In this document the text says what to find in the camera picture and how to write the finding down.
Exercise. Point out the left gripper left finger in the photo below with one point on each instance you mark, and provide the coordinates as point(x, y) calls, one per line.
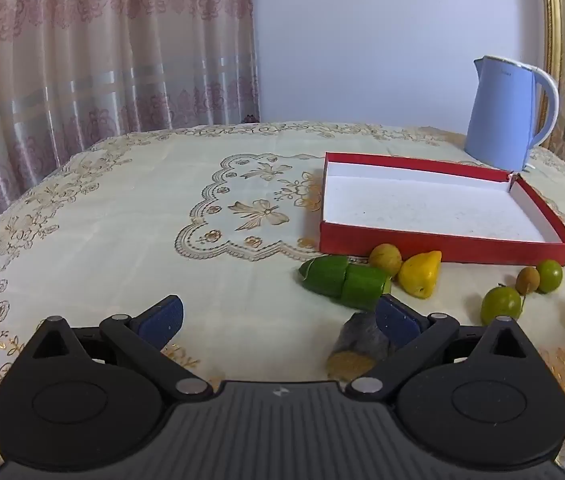
point(87, 397)

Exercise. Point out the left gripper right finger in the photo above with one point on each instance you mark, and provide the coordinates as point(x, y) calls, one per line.
point(468, 396)

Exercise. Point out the green tomato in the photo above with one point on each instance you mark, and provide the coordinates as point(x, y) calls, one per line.
point(500, 301)
point(551, 276)

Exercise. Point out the brown longan with stem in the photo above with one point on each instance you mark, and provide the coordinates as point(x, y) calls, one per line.
point(527, 282)

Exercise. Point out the dark eggplant piece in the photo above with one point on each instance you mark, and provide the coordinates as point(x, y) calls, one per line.
point(360, 346)

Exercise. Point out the green cucumber end piece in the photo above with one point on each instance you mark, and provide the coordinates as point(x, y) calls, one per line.
point(324, 275)

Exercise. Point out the yellow pepper wedge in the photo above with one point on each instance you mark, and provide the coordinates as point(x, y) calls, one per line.
point(419, 274)

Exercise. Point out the red shallow cardboard box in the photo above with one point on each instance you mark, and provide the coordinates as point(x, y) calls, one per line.
point(470, 214)

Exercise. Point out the small yellow round fruit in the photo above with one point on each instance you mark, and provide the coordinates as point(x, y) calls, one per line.
point(387, 258)

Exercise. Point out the blue electric kettle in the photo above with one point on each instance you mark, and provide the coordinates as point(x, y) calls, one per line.
point(516, 108)

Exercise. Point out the cream embroidered tablecloth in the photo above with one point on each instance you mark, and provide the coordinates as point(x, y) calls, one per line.
point(223, 217)

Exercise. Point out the pink floral curtain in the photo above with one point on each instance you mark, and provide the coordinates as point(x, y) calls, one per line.
point(75, 72)

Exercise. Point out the gold wall moulding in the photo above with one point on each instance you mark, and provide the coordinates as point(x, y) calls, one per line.
point(553, 37)

